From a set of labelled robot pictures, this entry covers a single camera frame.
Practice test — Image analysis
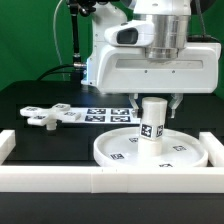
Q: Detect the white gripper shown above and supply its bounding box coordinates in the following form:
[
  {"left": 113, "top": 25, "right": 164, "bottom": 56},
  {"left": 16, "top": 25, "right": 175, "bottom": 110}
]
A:
[{"left": 90, "top": 43, "right": 221, "bottom": 118}]

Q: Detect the white round table top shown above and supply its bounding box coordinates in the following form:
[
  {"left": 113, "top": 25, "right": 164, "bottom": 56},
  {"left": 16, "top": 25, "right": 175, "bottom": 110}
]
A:
[{"left": 93, "top": 127, "right": 208, "bottom": 168}]

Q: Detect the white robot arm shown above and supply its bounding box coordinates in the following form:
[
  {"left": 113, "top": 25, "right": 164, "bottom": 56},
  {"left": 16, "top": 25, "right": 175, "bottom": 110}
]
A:
[{"left": 82, "top": 0, "right": 221, "bottom": 110}]

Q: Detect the white sheet with markers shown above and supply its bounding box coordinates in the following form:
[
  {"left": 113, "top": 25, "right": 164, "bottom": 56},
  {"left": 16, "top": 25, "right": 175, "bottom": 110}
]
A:
[{"left": 68, "top": 107, "right": 140, "bottom": 124}]

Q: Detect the white right fence bar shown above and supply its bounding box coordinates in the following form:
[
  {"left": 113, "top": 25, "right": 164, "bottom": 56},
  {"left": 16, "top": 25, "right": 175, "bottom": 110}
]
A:
[{"left": 199, "top": 132, "right": 224, "bottom": 167}]

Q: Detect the white fence bar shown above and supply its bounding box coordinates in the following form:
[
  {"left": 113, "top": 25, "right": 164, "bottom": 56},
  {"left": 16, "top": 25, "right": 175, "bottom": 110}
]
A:
[
  {"left": 0, "top": 130, "right": 16, "bottom": 165},
  {"left": 0, "top": 166, "right": 224, "bottom": 193},
  {"left": 199, "top": 132, "right": 224, "bottom": 167}
]

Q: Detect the black table platform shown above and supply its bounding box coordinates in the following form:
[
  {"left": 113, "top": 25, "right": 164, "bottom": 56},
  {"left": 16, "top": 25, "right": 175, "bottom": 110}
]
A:
[{"left": 0, "top": 81, "right": 224, "bottom": 224}]

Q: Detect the white cross-shaped table base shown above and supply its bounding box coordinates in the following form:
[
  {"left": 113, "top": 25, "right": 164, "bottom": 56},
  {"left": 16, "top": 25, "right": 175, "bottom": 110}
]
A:
[{"left": 20, "top": 103, "right": 81, "bottom": 131}]

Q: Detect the white left fence bar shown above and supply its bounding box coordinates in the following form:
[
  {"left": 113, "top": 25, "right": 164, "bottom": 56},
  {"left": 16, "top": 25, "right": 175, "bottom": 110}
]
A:
[{"left": 0, "top": 130, "right": 16, "bottom": 165}]

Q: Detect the white front fence bar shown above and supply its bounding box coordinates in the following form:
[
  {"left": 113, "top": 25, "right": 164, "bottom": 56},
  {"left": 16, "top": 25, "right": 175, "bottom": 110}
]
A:
[{"left": 0, "top": 166, "right": 224, "bottom": 193}]

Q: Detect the black cable bundle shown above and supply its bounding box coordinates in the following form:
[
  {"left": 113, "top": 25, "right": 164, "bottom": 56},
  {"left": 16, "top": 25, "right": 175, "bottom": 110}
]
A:
[{"left": 36, "top": 0, "right": 101, "bottom": 82}]

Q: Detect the grey thin cable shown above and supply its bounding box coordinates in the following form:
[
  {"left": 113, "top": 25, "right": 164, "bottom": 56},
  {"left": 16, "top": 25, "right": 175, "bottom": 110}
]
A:
[{"left": 52, "top": 0, "right": 67, "bottom": 81}]

